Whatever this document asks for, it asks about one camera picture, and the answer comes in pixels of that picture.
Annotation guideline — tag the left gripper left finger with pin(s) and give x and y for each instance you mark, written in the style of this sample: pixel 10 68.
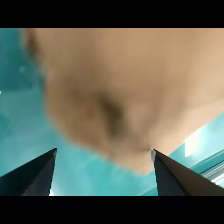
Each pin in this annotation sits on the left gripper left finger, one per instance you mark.
pixel 31 178

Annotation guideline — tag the brown shirt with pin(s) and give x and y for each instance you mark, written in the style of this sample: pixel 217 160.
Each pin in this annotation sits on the brown shirt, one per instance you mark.
pixel 133 86

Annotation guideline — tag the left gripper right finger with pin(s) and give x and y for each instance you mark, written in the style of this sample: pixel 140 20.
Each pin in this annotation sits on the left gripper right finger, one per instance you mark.
pixel 178 178

